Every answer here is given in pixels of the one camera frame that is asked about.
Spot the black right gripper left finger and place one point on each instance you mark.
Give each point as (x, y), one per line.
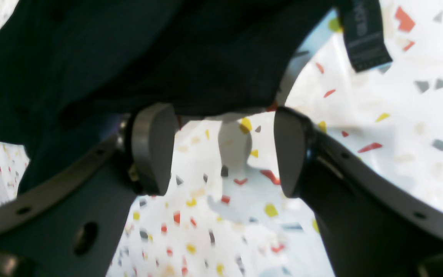
(70, 226)

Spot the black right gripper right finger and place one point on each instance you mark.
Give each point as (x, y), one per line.
(369, 227)

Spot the black t-shirt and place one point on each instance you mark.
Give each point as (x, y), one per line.
(70, 69)

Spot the terrazzo pattern table cloth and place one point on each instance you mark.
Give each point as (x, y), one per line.
(225, 215)

